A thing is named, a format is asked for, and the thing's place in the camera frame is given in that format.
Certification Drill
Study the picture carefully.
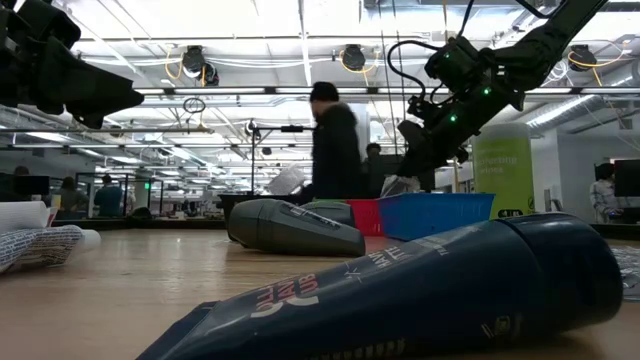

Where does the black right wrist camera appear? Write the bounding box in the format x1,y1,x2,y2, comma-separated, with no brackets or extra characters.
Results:
424,35,484,91

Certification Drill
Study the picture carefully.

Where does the person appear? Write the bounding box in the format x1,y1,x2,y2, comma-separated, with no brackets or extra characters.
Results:
588,162,625,225
308,81,363,201
56,175,91,214
361,142,401,199
93,173,125,218

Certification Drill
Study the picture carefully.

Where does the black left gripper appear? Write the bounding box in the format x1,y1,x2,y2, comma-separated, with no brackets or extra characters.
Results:
0,0,145,130

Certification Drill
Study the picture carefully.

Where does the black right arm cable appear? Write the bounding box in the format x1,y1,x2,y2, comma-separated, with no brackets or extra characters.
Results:
386,0,474,101

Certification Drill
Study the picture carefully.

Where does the silver ventilation duct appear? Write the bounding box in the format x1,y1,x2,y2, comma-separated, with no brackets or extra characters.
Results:
524,92,640,132

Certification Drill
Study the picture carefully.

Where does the black camera stand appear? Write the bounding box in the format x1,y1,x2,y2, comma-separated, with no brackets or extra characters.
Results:
247,119,315,197

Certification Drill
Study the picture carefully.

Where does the navy toiletry tube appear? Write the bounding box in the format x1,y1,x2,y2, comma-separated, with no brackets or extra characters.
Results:
134,212,625,360

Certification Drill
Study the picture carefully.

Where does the black monitor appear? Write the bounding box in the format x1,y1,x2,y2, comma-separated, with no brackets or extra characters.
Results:
613,158,640,198
0,174,51,202

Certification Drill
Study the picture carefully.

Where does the red plastic basket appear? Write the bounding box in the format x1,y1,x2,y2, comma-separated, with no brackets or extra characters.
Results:
345,198,385,237

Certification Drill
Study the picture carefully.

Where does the black ceiling cable reel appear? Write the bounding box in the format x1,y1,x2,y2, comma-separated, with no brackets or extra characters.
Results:
568,43,599,73
341,43,368,73
180,44,221,88

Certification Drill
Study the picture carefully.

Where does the white paper sheet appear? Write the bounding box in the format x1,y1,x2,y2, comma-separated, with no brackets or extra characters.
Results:
266,163,307,197

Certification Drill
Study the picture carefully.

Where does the green wipes canister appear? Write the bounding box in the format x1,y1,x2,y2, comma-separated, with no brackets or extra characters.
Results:
472,122,536,220

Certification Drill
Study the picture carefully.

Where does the blue plastic basket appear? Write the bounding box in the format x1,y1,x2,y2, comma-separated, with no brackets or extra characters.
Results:
377,192,496,242

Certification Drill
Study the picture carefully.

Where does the grey foil packet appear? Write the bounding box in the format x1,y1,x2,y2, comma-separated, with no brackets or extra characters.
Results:
380,173,422,198
610,245,640,303

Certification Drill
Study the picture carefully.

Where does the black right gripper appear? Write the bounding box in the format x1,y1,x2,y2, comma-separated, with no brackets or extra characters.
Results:
398,74,526,194

